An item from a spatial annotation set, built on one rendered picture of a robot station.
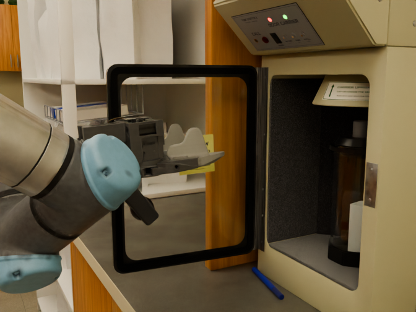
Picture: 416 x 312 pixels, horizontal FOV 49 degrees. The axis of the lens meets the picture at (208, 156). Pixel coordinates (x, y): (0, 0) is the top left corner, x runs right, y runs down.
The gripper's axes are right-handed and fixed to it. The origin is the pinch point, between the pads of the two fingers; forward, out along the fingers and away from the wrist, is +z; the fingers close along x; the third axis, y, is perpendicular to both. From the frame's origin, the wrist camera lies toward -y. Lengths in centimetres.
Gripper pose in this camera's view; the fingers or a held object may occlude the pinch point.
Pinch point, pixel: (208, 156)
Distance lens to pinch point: 74.5
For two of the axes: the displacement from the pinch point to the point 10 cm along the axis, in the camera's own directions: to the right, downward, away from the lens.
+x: -4.7, -1.4, 8.7
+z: 8.8, -1.5, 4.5
